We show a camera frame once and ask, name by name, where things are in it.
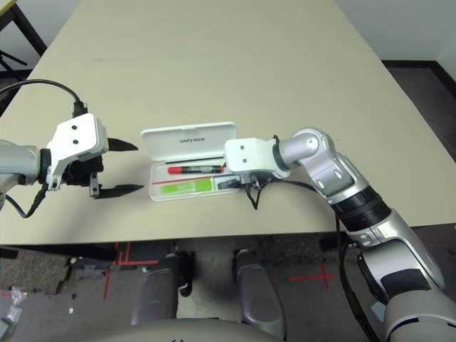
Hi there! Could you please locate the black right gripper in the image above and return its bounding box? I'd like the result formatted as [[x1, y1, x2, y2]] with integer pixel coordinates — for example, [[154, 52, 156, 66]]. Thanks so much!
[[234, 174, 272, 190]]

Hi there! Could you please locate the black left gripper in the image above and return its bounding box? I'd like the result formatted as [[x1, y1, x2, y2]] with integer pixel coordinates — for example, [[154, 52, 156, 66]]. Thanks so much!
[[63, 138, 145, 200]]

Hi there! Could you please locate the black marker with red cap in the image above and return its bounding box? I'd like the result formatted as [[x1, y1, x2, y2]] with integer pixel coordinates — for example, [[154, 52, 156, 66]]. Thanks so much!
[[167, 164, 227, 176]]

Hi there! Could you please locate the green rectangular eraser block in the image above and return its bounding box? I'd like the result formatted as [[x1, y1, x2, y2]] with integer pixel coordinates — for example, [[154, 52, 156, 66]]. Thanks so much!
[[160, 178, 215, 196]]

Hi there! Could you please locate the white plastic pencil case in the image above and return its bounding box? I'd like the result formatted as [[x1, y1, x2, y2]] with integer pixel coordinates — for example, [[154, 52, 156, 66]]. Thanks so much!
[[140, 121, 244, 204]]

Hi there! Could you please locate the grey crumpled floor scrap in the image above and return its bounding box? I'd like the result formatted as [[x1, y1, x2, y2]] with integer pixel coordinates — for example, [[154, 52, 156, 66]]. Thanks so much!
[[69, 256, 115, 276]]

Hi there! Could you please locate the grey robot right leg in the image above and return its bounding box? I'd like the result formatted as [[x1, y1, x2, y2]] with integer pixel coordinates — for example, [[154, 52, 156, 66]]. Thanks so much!
[[232, 248, 286, 336]]

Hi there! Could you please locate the grey robot torso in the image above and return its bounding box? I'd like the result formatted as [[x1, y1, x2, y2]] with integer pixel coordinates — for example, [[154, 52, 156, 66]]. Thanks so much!
[[103, 318, 286, 342]]

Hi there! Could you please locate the side table with black legs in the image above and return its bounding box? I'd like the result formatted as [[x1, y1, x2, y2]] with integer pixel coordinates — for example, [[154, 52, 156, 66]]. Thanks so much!
[[0, 0, 48, 58]]

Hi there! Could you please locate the clear plastic bag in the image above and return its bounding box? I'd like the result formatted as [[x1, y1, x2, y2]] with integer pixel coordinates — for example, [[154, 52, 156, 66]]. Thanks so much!
[[0, 286, 26, 326]]

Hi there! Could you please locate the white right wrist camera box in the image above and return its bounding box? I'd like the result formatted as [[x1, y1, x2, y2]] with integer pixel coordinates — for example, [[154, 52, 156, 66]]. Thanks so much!
[[223, 137, 291, 180]]

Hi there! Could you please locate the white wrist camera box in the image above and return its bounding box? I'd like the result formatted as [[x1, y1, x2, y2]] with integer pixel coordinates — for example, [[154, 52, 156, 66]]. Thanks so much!
[[46, 113, 110, 192], [223, 137, 291, 180]]

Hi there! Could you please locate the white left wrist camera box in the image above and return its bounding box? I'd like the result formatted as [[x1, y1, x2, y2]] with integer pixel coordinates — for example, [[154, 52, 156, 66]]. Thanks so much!
[[46, 113, 110, 192]]

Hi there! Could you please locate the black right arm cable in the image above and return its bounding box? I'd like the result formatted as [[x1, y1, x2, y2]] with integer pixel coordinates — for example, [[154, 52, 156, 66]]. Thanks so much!
[[244, 177, 379, 342]]

